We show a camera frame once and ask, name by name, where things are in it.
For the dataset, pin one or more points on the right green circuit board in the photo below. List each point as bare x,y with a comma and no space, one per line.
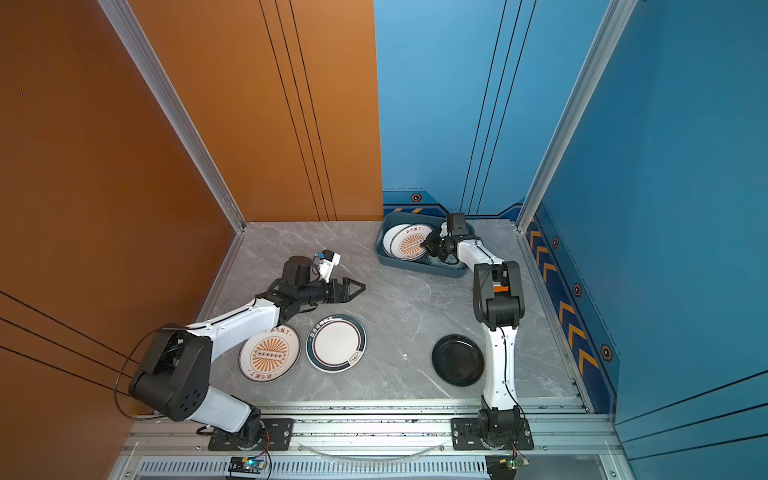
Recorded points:
504,467

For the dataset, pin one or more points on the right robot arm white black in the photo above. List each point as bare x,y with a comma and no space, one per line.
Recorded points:
499,306

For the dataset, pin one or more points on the teal plastic bin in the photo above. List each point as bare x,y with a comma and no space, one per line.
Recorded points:
425,264

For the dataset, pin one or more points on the white plate dark green rim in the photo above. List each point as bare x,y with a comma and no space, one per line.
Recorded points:
336,343

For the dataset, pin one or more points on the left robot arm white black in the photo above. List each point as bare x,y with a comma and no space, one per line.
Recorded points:
173,377

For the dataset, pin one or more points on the green circuit board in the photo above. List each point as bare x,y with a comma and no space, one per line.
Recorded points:
247,467
504,467

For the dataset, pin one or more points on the aluminium corner post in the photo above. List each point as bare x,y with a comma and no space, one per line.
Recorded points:
610,30
126,25

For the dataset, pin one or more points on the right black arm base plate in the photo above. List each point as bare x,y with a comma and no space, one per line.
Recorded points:
467,434

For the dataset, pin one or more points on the aluminium frame rail front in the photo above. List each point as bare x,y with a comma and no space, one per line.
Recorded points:
399,439

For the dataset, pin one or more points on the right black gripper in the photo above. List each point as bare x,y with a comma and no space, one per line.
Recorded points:
429,243

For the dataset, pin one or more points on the white orange sunburst plate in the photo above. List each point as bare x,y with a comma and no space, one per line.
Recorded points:
269,355
418,233

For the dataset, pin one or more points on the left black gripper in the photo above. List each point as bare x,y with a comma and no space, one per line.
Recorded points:
345,297

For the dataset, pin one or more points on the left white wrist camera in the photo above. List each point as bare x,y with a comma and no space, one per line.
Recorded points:
325,262

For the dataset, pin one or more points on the white plate black emblem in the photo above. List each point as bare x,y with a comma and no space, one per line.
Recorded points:
396,241

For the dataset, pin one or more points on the left green circuit board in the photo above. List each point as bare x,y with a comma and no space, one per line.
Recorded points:
247,467

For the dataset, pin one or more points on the right aluminium corner post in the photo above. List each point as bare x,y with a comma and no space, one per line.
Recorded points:
610,30

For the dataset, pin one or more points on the left aluminium corner post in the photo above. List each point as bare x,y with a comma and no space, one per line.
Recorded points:
126,25

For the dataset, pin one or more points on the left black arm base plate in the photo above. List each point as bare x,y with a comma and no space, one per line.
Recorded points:
276,435

